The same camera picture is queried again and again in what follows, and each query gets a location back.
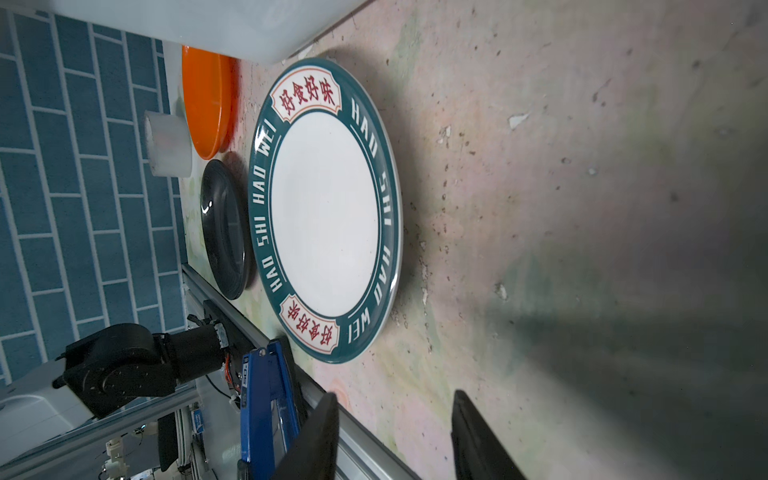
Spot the green rimmed white plate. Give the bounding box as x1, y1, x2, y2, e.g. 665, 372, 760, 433
247, 58, 404, 364

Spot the black plate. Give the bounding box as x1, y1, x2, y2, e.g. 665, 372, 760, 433
200, 159, 255, 300

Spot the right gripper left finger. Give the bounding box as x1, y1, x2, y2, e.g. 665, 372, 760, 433
272, 392, 340, 480

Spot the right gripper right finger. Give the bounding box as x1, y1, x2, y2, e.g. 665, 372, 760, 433
451, 390, 525, 479

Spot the blue handheld tool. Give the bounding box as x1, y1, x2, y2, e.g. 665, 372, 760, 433
237, 337, 306, 479

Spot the orange plastic plate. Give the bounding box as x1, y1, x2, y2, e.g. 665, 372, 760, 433
182, 45, 238, 160

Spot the aluminium rail frame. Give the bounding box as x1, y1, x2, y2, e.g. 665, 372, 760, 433
1, 266, 413, 479

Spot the white plastic bin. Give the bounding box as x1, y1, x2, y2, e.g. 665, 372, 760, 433
20, 0, 364, 65

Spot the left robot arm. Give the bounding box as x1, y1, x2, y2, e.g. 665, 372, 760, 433
1, 323, 229, 463

